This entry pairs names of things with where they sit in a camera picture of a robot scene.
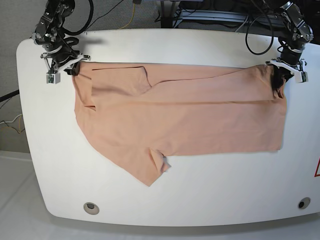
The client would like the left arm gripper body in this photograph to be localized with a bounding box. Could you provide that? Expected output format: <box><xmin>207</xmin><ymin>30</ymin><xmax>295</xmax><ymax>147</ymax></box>
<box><xmin>266</xmin><ymin>49</ymin><xmax>306</xmax><ymax>75</ymax></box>

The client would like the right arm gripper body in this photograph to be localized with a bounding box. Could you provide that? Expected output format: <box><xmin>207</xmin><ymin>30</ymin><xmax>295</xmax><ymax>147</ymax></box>
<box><xmin>40</xmin><ymin>50</ymin><xmax>91</xmax><ymax>74</ymax></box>

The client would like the peach pink T-shirt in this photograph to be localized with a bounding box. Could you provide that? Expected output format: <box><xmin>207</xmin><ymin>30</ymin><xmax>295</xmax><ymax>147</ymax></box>
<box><xmin>72</xmin><ymin>62</ymin><xmax>287</xmax><ymax>186</ymax></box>

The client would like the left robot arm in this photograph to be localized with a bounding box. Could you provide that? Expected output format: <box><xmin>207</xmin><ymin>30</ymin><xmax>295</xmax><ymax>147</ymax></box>
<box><xmin>245</xmin><ymin>0</ymin><xmax>320</xmax><ymax>91</ymax></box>

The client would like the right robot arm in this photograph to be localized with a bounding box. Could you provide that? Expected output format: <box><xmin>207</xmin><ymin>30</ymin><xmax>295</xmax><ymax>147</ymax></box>
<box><xmin>31</xmin><ymin>0</ymin><xmax>94</xmax><ymax>84</ymax></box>

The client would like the red triangle sticker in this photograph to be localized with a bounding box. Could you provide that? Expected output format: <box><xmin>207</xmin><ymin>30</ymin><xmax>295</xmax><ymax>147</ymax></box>
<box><xmin>314</xmin><ymin>159</ymin><xmax>320</xmax><ymax>177</ymax></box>

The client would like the right round table grommet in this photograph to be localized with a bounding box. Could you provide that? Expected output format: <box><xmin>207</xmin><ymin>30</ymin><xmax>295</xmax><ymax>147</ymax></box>
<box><xmin>298</xmin><ymin>197</ymin><xmax>311</xmax><ymax>210</ymax></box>

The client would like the round table grommet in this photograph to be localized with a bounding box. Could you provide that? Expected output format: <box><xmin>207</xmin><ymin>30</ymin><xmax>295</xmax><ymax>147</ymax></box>
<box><xmin>298</xmin><ymin>197</ymin><xmax>311</xmax><ymax>210</ymax></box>
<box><xmin>83</xmin><ymin>202</ymin><xmax>100</xmax><ymax>215</ymax></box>

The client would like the left round table grommet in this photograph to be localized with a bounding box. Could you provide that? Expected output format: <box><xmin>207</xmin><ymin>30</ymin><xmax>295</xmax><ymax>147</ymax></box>
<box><xmin>83</xmin><ymin>202</ymin><xmax>100</xmax><ymax>215</ymax></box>

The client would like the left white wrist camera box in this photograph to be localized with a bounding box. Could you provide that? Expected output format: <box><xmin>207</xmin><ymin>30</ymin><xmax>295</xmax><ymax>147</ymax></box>
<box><xmin>294</xmin><ymin>71</ymin><xmax>309</xmax><ymax>83</ymax></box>

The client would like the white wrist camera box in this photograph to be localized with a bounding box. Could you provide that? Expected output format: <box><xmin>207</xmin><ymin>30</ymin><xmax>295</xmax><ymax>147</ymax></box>
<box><xmin>46</xmin><ymin>73</ymin><xmax>61</xmax><ymax>84</ymax></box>
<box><xmin>294</xmin><ymin>71</ymin><xmax>309</xmax><ymax>83</ymax></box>

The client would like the aluminium frame rail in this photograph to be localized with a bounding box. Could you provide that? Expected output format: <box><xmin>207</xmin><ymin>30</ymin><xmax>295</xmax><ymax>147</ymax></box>
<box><xmin>178</xmin><ymin>9</ymin><xmax>283</xmax><ymax>28</ymax></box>

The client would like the yellow cable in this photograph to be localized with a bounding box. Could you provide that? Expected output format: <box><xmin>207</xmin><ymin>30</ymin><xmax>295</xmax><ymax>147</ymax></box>
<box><xmin>120</xmin><ymin>0</ymin><xmax>141</xmax><ymax>30</ymax></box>

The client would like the white cable left floor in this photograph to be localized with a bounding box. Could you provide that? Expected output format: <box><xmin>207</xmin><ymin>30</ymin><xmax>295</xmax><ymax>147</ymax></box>
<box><xmin>0</xmin><ymin>113</ymin><xmax>24</xmax><ymax>126</ymax></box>

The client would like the black table leg post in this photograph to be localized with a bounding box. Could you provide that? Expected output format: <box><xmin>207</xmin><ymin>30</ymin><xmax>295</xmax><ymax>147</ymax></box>
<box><xmin>156</xmin><ymin>0</ymin><xmax>180</xmax><ymax>29</ymax></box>

